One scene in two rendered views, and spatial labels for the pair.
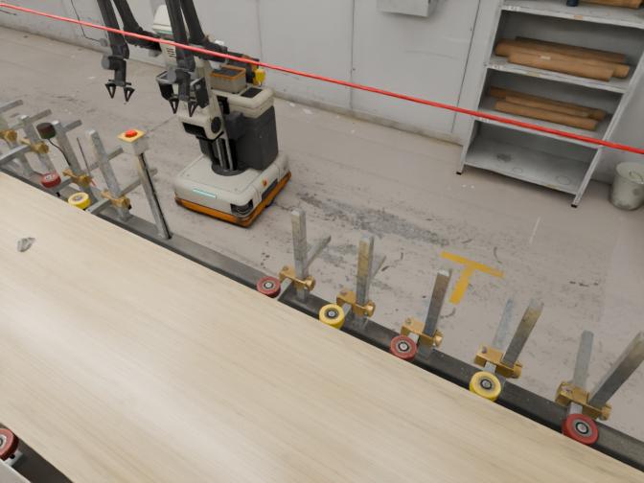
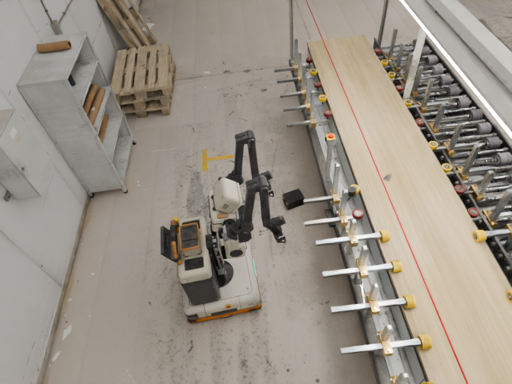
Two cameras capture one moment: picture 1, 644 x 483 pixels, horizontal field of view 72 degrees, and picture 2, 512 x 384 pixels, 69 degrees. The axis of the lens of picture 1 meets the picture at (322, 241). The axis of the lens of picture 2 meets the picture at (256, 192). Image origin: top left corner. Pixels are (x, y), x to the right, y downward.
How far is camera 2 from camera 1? 410 cm
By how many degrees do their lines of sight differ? 74
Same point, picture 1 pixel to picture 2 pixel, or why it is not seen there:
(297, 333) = (335, 99)
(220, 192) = (248, 255)
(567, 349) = (232, 124)
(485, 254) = (194, 158)
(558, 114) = (103, 126)
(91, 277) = (372, 148)
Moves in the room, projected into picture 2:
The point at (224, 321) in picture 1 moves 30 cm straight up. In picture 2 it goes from (348, 112) to (351, 85)
